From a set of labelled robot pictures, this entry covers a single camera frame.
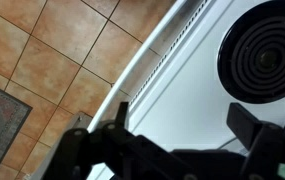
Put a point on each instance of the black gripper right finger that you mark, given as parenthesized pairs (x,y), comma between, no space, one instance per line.
(268,150)

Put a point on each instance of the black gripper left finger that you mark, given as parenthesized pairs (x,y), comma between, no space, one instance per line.
(82,153)

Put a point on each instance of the small black coil burner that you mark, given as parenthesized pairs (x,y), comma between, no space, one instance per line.
(265,56)

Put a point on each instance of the white electric stove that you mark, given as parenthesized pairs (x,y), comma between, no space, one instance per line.
(188,100)

